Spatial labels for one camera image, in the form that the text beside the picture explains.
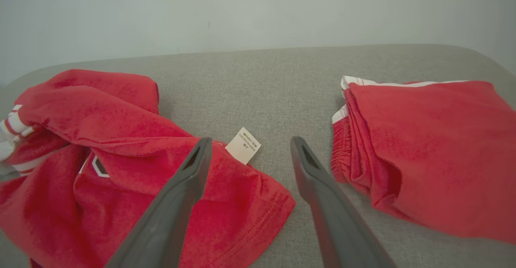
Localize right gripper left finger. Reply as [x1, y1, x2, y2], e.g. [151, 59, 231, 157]
[105, 137, 213, 268]

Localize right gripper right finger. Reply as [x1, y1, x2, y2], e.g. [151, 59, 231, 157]
[290, 136, 397, 268]

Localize red and white jersey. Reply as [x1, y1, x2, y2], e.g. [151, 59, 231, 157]
[0, 69, 296, 268]

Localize red basketball shorts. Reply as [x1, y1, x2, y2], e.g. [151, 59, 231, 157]
[331, 76, 516, 245]

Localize grey fabric sofa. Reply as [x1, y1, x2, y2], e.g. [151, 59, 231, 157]
[0, 44, 516, 268]

